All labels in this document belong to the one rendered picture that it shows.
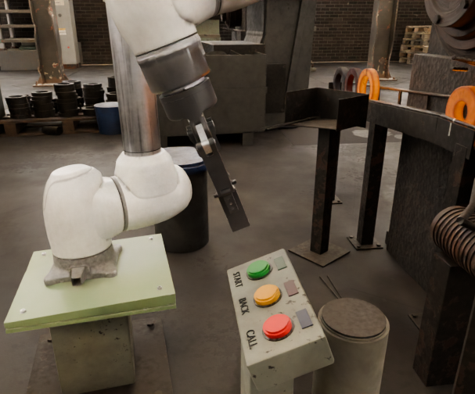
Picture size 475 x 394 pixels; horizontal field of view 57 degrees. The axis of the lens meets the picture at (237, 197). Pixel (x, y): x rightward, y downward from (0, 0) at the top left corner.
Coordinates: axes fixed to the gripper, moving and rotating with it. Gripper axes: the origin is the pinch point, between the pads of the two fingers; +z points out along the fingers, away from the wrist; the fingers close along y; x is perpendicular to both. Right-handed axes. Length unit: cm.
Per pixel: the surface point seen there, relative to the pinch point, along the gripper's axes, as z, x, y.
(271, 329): 11.5, 0.8, -15.9
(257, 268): 11.5, 0.0, -0.6
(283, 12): -2, -94, 349
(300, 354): 14.0, -1.7, -19.4
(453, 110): 25, -72, 64
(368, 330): 26.0, -13.2, -7.3
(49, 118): 10, 140, 364
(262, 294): 11.5, 0.5, -7.7
